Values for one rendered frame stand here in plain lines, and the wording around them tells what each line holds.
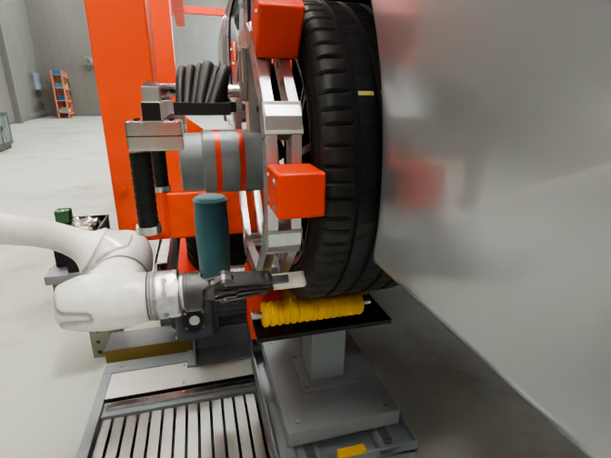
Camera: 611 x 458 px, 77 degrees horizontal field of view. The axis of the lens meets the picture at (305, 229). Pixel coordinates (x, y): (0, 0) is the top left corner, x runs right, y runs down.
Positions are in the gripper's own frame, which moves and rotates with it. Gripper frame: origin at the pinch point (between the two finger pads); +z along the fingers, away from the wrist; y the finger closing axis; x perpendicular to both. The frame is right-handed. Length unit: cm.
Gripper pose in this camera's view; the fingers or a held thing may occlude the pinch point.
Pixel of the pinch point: (287, 280)
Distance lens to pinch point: 78.7
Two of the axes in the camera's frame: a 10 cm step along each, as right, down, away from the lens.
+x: -1.8, -8.9, 4.2
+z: 9.6, -0.8, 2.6
